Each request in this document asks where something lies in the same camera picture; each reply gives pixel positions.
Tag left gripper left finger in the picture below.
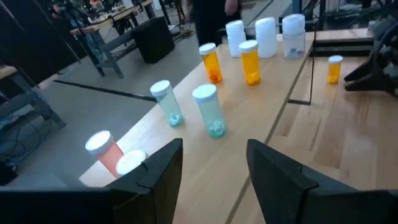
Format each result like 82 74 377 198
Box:
107 138 185 224

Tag person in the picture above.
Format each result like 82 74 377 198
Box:
186 0 243 47

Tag black floor cables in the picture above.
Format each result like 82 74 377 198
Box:
0 118 53 162

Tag green pill bottle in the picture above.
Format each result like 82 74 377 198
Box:
149 80 185 128
192 83 228 140

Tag wooden workbench metal legs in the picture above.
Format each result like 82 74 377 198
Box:
70 0 156 79
0 65 68 128

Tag white opaque pill bottle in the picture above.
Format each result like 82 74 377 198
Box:
254 16 278 59
225 19 248 59

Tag person's hand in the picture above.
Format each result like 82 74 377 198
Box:
224 0 239 16

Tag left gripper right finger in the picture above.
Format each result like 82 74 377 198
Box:
246 138 324 224

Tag pink pill bottle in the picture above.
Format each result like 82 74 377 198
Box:
114 148 147 177
85 129 125 180

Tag wooden shelf black metal frame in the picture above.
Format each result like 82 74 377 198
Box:
79 21 317 224

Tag clear pill bottle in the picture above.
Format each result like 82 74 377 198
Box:
281 13 307 60

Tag black speaker box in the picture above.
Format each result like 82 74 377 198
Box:
132 16 175 65

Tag small orange pill bottle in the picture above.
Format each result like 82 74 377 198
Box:
326 55 344 85

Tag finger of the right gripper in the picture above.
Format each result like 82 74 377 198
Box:
344 58 388 82
345 79 398 97

